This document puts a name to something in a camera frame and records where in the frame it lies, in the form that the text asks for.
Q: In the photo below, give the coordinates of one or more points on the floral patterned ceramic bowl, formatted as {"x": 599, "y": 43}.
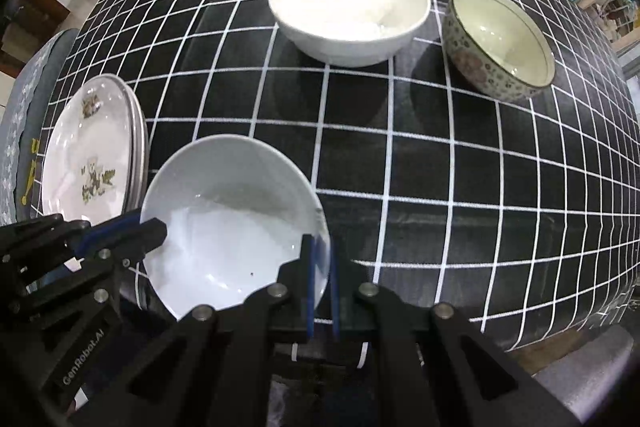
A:
{"x": 475, "y": 67}

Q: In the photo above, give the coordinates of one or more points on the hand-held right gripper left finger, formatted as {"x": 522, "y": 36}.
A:
{"x": 310, "y": 287}

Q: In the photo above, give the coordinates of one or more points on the chair with grey-blue lace cover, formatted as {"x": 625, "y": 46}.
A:
{"x": 25, "y": 107}

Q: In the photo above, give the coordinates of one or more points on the white plate pink flowers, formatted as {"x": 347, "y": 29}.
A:
{"x": 138, "y": 142}

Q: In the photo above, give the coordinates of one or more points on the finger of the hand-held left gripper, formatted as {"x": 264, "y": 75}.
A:
{"x": 147, "y": 234}

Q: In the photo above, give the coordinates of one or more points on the black checked tablecloth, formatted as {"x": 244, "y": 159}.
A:
{"x": 450, "y": 157}

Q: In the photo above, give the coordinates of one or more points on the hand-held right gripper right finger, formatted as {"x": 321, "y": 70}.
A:
{"x": 334, "y": 302}

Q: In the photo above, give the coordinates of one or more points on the white bowl blue pattern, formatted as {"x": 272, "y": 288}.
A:
{"x": 225, "y": 232}

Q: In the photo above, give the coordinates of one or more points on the plain white bowl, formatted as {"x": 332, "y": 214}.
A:
{"x": 350, "y": 42}

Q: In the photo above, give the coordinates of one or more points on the arched floor mirror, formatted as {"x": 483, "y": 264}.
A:
{"x": 617, "y": 2}

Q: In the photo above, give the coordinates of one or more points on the grey seat cushion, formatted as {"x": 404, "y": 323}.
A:
{"x": 585, "y": 372}

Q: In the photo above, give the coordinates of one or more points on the small white plate grey flowers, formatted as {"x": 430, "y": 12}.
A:
{"x": 80, "y": 142}

